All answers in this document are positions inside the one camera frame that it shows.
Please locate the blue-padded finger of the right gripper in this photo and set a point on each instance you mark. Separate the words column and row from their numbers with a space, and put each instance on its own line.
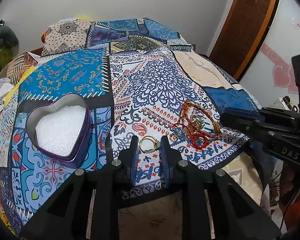
column 240, row 119

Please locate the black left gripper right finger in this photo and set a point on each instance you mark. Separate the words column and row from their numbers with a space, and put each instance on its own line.
column 213, row 202

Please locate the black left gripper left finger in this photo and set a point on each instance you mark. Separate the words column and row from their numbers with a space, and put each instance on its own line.
column 86, row 199

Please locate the white wardrobe panel pink hearts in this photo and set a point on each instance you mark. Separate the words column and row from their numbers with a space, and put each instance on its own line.
column 270, row 75

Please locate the purple heart-shaped tin box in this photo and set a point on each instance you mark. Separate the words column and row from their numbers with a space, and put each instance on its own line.
column 60, row 130

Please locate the blue patterned patchwork cloth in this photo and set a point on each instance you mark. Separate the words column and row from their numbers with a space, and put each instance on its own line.
column 84, row 72

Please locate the brown wooden door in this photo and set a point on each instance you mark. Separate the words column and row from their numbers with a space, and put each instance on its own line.
column 242, row 34

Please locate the white blue paisley cloth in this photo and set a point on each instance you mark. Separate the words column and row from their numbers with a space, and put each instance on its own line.
column 149, row 90

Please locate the beige dotted pillow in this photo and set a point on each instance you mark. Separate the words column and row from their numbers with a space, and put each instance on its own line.
column 66, row 36

